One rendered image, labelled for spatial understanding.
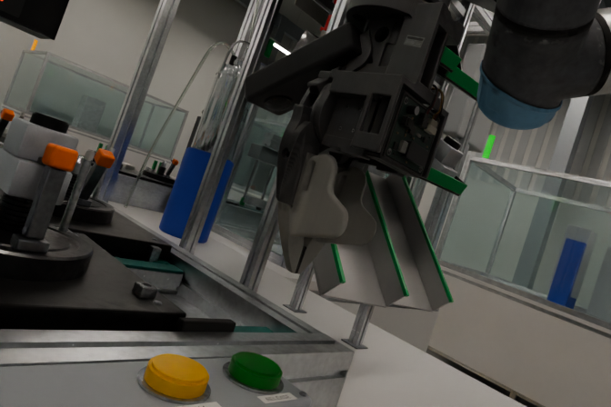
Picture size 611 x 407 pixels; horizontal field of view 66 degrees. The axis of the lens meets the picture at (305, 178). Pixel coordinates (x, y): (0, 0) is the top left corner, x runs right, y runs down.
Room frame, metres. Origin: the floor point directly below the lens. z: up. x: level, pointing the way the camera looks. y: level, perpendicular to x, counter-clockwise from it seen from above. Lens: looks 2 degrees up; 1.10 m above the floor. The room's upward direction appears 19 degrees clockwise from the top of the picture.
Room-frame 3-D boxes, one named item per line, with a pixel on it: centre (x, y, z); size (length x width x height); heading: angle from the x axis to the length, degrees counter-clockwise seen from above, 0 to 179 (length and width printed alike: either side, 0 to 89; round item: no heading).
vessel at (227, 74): (1.50, 0.31, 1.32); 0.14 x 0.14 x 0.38
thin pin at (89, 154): (0.48, 0.21, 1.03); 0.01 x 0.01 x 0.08
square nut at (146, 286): (0.43, 0.10, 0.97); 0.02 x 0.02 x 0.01; 47
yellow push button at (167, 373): (0.31, 0.04, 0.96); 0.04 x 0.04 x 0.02
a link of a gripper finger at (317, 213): (0.34, -0.02, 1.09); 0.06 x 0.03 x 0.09; 47
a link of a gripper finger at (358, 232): (0.36, -0.04, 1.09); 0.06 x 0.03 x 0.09; 47
